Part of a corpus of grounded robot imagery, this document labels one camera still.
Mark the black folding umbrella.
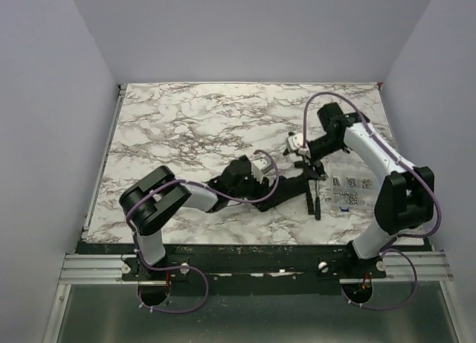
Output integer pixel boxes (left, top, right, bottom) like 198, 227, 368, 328
254, 161, 327, 215

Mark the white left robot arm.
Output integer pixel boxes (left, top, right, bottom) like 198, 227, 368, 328
119, 150, 277, 266

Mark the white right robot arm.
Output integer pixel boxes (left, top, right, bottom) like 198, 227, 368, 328
307, 103, 434, 260

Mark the clear plastic screw box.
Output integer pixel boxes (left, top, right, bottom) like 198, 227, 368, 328
328, 162, 378, 211

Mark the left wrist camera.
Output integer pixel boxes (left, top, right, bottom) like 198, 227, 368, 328
251, 157, 273, 183

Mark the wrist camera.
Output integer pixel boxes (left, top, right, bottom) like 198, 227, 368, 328
283, 132, 310, 158
251, 157, 273, 183

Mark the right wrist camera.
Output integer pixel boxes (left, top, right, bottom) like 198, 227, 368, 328
283, 132, 310, 158

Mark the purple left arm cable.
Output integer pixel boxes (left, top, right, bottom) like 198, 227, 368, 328
125, 149, 280, 269

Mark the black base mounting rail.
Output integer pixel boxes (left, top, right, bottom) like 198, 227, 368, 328
76, 242, 387, 298

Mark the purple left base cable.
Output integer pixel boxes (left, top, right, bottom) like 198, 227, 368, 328
135, 265, 210, 315

